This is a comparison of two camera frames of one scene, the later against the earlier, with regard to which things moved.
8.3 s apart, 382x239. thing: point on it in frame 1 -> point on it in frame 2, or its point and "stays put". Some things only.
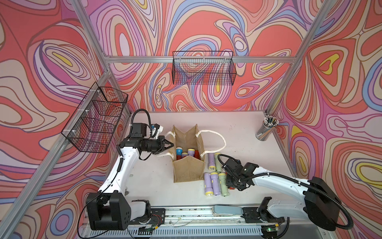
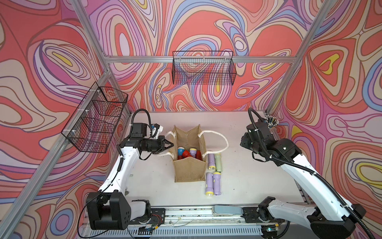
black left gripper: [160, 141] stays put
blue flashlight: [179, 151] stays put
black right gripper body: [233, 181] -> [247, 143]
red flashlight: [197, 154] stays put
